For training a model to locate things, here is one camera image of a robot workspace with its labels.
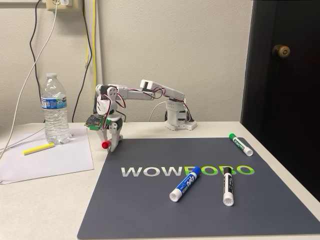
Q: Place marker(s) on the green dry-erase marker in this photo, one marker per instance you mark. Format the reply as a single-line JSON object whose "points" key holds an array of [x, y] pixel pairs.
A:
{"points": [[240, 144]]}

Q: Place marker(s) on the clear plastic water bottle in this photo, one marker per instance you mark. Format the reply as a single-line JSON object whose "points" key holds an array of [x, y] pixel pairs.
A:
{"points": [[55, 112]]}

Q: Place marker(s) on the brass door knob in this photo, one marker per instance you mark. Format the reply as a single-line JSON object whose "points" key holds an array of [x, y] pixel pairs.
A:
{"points": [[281, 51]]}

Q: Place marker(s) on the green camera circuit board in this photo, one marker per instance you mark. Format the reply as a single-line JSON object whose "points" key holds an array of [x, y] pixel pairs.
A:
{"points": [[95, 121]]}

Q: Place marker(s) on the black dry-erase marker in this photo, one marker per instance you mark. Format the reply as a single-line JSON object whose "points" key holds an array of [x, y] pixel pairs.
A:
{"points": [[228, 186]]}

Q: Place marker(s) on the beige wall outlet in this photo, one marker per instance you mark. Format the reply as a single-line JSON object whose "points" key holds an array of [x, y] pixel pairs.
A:
{"points": [[51, 6]]}

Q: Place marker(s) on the yellow flat stick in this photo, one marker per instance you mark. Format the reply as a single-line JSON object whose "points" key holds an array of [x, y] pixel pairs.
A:
{"points": [[38, 149]]}

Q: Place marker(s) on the white plug adapter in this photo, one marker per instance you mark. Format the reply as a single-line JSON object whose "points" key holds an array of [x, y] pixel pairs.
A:
{"points": [[66, 2]]}

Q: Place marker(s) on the blue dry-erase marker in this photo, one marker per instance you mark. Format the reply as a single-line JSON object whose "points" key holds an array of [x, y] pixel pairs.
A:
{"points": [[186, 183]]}

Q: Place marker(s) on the dark brown door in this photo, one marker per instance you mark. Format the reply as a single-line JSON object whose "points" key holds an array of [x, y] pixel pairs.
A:
{"points": [[287, 112]]}

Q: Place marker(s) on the red dry-erase marker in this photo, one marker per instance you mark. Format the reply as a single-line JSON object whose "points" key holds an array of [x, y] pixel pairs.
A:
{"points": [[105, 145]]}

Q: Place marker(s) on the dark grey WOWROBO mat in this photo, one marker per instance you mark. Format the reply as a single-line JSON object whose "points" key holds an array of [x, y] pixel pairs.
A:
{"points": [[150, 200]]}

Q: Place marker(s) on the white paper sheet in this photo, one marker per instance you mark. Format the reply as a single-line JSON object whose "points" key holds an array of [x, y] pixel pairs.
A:
{"points": [[55, 162]]}

